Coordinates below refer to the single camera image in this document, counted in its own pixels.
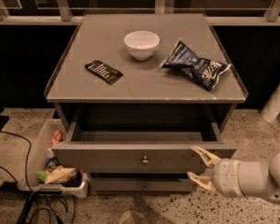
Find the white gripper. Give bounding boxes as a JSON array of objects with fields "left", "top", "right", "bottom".
[{"left": 187, "top": 146, "right": 244, "bottom": 198}]

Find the grey top drawer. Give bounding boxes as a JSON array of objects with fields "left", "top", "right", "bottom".
[{"left": 50, "top": 105, "right": 237, "bottom": 175}]

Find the grey drawer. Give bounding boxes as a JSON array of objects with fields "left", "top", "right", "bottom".
[
  {"left": 50, "top": 105, "right": 237, "bottom": 175},
  {"left": 90, "top": 173, "right": 197, "bottom": 192}
]

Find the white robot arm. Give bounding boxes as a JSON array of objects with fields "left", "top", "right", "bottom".
[{"left": 187, "top": 146, "right": 280, "bottom": 204}]

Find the grey bottom drawer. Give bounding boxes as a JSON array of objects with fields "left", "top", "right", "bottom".
[{"left": 90, "top": 173, "right": 197, "bottom": 192}]

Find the grey drawer cabinet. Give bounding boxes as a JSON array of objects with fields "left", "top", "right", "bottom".
[{"left": 44, "top": 12, "right": 249, "bottom": 193}]

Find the blue chip bag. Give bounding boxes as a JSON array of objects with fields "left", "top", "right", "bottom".
[{"left": 161, "top": 40, "right": 231, "bottom": 91}]

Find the black snack packet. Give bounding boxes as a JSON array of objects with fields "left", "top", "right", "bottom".
[{"left": 85, "top": 60, "right": 123, "bottom": 85}]

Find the white ceramic bowl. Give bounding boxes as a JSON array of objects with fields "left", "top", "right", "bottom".
[{"left": 124, "top": 31, "right": 160, "bottom": 61}]

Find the yellow snack bag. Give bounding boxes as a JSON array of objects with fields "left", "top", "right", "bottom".
[{"left": 45, "top": 168, "right": 77, "bottom": 185}]

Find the red soda can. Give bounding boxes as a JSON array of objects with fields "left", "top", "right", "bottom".
[{"left": 52, "top": 131, "right": 63, "bottom": 145}]

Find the dark can in bin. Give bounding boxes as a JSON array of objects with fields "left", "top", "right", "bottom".
[{"left": 47, "top": 160, "right": 58, "bottom": 172}]

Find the white labelled bottle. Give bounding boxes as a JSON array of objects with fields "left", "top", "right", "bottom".
[{"left": 47, "top": 148, "right": 55, "bottom": 159}]

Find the green snack packet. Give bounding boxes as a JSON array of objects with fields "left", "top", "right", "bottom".
[{"left": 36, "top": 171, "right": 49, "bottom": 183}]

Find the metal window railing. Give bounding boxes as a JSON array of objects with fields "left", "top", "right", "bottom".
[{"left": 0, "top": 0, "right": 280, "bottom": 26}]

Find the black floor cable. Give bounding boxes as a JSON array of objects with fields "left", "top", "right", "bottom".
[{"left": 0, "top": 128, "right": 77, "bottom": 224}]

